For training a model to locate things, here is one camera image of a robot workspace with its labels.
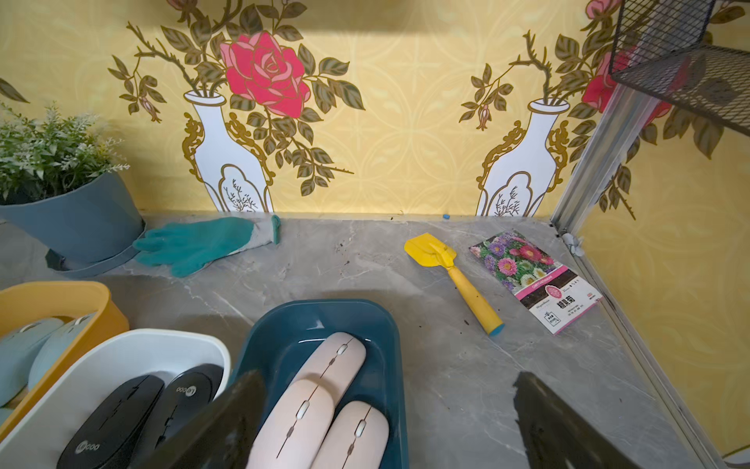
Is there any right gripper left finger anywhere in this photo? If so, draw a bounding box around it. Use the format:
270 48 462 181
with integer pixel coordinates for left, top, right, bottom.
135 371 267 468

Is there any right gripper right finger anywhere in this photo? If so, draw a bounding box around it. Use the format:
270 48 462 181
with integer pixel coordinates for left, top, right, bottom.
514 371 638 468

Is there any black mouse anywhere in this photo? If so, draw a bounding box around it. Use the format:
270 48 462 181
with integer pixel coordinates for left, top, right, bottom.
130 363 224 468
57 374 164 468

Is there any pink mouse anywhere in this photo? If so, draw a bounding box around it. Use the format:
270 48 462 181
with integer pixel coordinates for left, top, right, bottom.
312 401 390 469
292 332 366 406
247 379 334 468

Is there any light blue mouse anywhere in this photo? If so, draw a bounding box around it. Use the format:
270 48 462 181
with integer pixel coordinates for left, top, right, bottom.
27 313 96 389
1 318 64 406

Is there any teal storage box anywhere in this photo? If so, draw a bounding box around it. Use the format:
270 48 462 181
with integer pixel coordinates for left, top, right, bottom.
229 299 409 468

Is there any white storage box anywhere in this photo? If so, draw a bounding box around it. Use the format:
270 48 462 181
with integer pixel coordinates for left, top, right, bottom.
1 328 232 468

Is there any yellow storage box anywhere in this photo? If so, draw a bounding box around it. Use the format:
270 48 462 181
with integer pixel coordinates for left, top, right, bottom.
1 281 130 439

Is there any flower seed packet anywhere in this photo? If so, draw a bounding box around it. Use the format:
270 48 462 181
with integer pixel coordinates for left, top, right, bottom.
469 230 602 335

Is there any green rubber glove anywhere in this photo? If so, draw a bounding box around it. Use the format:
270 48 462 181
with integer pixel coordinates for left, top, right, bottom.
133 215 281 279

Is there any potted green plant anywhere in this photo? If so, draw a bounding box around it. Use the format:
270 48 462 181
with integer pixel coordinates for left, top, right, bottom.
1 105 146 279

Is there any black wire mesh basket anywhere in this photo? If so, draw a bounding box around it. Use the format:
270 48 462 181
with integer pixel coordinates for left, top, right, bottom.
609 0 749 135

